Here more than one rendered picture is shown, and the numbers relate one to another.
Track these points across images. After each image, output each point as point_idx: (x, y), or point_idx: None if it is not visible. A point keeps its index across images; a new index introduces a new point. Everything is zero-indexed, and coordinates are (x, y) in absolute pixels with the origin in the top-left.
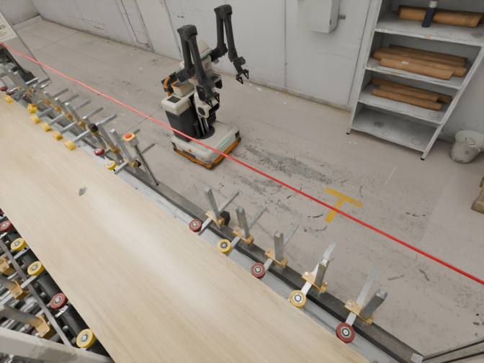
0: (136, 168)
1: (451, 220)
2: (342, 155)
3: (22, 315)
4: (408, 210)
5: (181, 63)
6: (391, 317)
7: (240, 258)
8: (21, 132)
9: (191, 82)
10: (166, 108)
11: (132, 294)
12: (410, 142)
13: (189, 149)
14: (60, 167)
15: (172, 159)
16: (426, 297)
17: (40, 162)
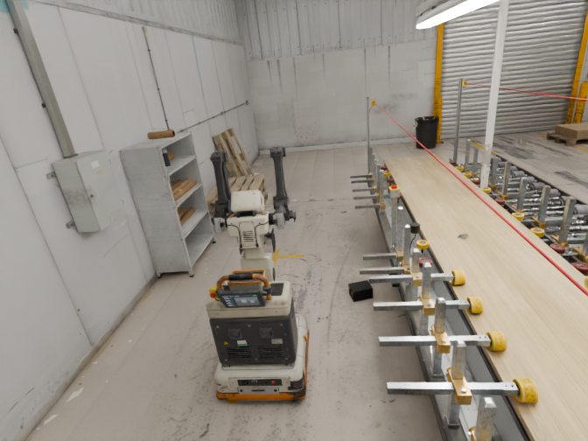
0: None
1: None
2: (227, 269)
3: (519, 192)
4: None
5: (263, 215)
6: (342, 227)
7: (386, 211)
8: (573, 395)
9: (262, 242)
10: (290, 303)
11: (453, 190)
12: (206, 240)
13: (304, 336)
14: (481, 268)
15: (318, 399)
16: (321, 223)
17: (513, 290)
